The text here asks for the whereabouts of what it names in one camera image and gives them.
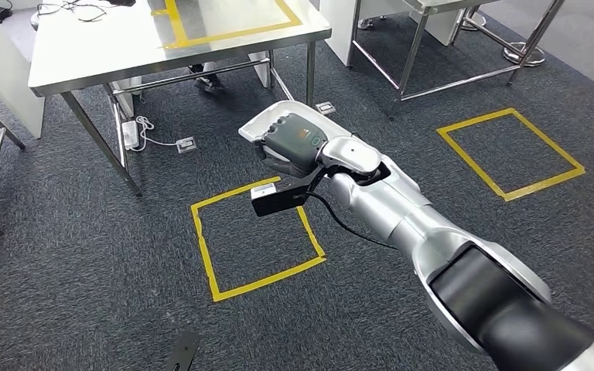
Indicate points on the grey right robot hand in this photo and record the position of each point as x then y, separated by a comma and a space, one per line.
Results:
294, 143

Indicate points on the white plastic tray part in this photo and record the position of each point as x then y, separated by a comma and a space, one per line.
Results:
287, 107

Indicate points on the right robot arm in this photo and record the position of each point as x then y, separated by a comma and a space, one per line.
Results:
404, 215

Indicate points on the yellow workbench tape outline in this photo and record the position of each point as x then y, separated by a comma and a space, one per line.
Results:
175, 23

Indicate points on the stainless steel workbench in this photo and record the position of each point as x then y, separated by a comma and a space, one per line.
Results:
123, 46

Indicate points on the metal floor socket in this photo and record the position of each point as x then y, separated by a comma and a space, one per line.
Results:
187, 145
326, 108

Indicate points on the person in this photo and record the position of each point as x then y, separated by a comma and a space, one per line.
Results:
210, 84

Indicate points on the white cabinet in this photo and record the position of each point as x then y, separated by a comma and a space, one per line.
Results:
338, 30

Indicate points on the yellow floor tape square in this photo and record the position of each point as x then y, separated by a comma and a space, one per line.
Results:
543, 185
205, 251

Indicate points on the white power strip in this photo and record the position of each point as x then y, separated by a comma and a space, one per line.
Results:
130, 135

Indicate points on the stainless steel table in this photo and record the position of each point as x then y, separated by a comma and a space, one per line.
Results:
440, 5

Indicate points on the chrome stool base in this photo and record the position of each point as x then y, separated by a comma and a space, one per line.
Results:
474, 23
525, 57

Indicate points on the white table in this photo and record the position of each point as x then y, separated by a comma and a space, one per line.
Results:
0, 77

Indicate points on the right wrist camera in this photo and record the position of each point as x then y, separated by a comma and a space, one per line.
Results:
276, 202

